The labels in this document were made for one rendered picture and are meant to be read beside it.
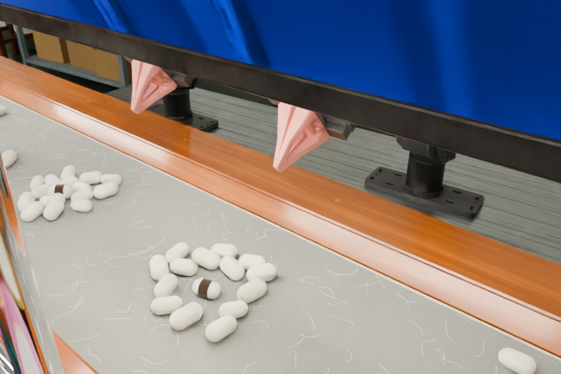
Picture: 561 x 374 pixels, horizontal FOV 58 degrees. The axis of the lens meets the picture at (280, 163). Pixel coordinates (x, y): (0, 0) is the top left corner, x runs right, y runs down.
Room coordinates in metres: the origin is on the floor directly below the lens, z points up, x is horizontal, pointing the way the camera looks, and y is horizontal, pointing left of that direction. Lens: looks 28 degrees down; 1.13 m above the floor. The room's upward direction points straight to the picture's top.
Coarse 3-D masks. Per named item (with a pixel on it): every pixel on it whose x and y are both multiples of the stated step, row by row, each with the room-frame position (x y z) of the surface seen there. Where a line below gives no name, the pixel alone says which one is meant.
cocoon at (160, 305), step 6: (156, 300) 0.41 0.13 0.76; (162, 300) 0.41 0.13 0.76; (168, 300) 0.41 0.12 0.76; (174, 300) 0.41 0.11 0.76; (180, 300) 0.41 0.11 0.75; (156, 306) 0.40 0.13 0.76; (162, 306) 0.40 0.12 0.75; (168, 306) 0.40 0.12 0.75; (174, 306) 0.40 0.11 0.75; (180, 306) 0.40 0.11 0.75; (156, 312) 0.40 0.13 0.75; (162, 312) 0.40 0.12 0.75; (168, 312) 0.40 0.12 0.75
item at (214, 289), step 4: (196, 280) 0.44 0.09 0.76; (200, 280) 0.43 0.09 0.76; (196, 284) 0.43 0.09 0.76; (212, 284) 0.43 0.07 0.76; (216, 284) 0.43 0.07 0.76; (192, 288) 0.43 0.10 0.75; (196, 288) 0.43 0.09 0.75; (208, 288) 0.42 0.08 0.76; (212, 288) 0.42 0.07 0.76; (216, 288) 0.43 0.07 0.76; (220, 288) 0.43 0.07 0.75; (196, 292) 0.43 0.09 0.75; (208, 292) 0.42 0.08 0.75; (212, 292) 0.42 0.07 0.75; (216, 292) 0.42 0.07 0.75; (220, 292) 0.43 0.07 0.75; (208, 296) 0.42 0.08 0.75; (212, 296) 0.42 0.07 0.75; (216, 296) 0.42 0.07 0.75
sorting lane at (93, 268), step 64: (0, 128) 0.90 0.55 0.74; (64, 128) 0.90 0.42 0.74; (128, 192) 0.66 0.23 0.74; (192, 192) 0.66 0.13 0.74; (64, 256) 0.50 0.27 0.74; (128, 256) 0.50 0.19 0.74; (320, 256) 0.50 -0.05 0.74; (64, 320) 0.39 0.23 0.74; (128, 320) 0.39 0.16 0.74; (256, 320) 0.39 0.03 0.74; (320, 320) 0.39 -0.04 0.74; (384, 320) 0.39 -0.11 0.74; (448, 320) 0.39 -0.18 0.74
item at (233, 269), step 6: (222, 258) 0.48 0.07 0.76; (228, 258) 0.47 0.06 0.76; (234, 258) 0.48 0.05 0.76; (222, 264) 0.47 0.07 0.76; (228, 264) 0.46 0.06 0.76; (234, 264) 0.46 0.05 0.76; (240, 264) 0.47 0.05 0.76; (222, 270) 0.47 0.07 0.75; (228, 270) 0.46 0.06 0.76; (234, 270) 0.45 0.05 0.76; (240, 270) 0.46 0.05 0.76; (228, 276) 0.46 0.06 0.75; (234, 276) 0.45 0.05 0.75; (240, 276) 0.45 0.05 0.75
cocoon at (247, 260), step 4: (240, 256) 0.48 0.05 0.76; (244, 256) 0.48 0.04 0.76; (248, 256) 0.48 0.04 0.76; (252, 256) 0.48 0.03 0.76; (256, 256) 0.48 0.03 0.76; (260, 256) 0.48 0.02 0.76; (240, 260) 0.47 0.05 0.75; (244, 260) 0.47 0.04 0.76; (248, 260) 0.47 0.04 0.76; (252, 260) 0.47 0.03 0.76; (256, 260) 0.47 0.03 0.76; (260, 260) 0.47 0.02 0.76; (264, 260) 0.48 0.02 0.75; (244, 264) 0.47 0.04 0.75; (248, 264) 0.47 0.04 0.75; (252, 264) 0.47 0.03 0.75; (256, 264) 0.47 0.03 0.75; (260, 264) 0.47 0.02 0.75; (244, 268) 0.47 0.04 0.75; (248, 268) 0.47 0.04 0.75
